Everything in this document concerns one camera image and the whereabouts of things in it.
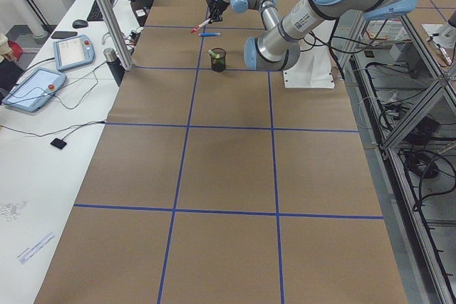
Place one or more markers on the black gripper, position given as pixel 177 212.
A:
pixel 216 6

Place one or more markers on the green highlighter pen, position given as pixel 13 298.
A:
pixel 213 54

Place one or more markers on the teach pendant far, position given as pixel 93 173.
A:
pixel 73 52

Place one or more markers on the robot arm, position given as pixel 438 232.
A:
pixel 278 48

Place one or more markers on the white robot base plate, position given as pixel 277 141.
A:
pixel 313 70

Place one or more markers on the blue marker pen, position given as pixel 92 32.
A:
pixel 209 34

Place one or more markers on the dark metal water bottle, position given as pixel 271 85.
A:
pixel 114 65

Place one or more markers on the red white marker pen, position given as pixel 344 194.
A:
pixel 200 25

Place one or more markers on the small black square pad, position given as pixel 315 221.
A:
pixel 58 143

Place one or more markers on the black smartphone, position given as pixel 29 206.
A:
pixel 58 35

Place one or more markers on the aluminium frame rack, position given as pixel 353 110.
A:
pixel 406 86

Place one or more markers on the teach pendant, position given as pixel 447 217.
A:
pixel 35 90
pixel 73 52

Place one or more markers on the teach pendant near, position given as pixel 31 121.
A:
pixel 35 90

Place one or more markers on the black computer mouse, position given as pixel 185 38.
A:
pixel 79 23

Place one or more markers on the aluminium frame post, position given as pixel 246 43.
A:
pixel 116 34

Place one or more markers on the black mesh pen cup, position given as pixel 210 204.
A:
pixel 218 64

